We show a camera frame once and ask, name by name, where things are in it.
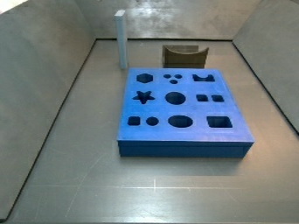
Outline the light blue square-circle object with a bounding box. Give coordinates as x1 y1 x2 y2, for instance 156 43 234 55
114 10 126 69

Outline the blue foam shape tray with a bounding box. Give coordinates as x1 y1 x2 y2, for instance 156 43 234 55
116 67 254 158

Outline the black fixture stand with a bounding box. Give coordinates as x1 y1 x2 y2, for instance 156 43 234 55
162 45 209 68

